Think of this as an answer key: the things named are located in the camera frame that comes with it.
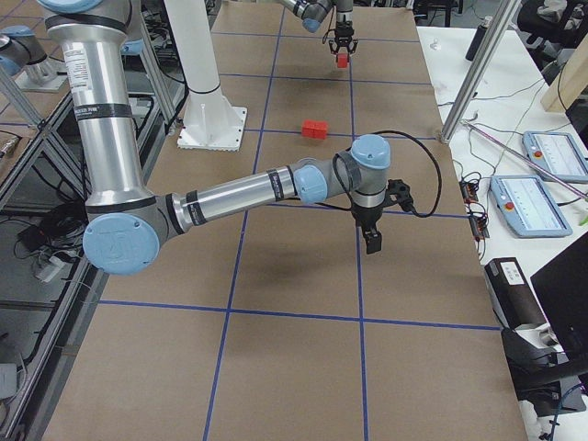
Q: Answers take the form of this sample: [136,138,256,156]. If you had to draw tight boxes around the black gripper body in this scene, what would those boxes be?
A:
[351,205,383,232]
[334,20,355,46]

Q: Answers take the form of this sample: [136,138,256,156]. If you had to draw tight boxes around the red block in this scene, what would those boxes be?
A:
[336,53,350,69]
[312,120,329,140]

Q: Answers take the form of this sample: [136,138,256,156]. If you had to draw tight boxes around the small circuit board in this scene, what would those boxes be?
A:
[459,180,479,204]

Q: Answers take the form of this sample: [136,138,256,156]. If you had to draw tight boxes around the black bottle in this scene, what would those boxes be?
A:
[465,16,492,62]

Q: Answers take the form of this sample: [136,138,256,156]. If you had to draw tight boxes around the black box with label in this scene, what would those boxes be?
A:
[484,257,547,331]

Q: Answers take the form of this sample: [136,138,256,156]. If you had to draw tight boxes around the near teach pendant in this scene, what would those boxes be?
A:
[490,175,572,238]

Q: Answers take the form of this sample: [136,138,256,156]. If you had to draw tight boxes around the teach pendant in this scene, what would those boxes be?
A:
[523,131,587,184]
[490,175,572,238]

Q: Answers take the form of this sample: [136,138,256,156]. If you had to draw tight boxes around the black monitor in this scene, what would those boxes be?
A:
[531,234,587,358]

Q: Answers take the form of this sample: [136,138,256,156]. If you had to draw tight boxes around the far teach pendant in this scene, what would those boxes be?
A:
[523,131,587,184]

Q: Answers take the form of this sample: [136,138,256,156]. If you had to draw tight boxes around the wooden board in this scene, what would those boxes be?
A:
[541,36,587,112]

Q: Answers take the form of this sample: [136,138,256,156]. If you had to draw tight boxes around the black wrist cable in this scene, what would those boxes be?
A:
[320,4,339,46]
[332,130,442,218]

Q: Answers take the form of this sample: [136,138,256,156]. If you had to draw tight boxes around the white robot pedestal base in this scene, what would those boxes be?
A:
[164,0,247,152]

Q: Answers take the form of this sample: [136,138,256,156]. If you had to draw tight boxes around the aluminium frame post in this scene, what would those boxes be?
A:
[439,0,521,144]

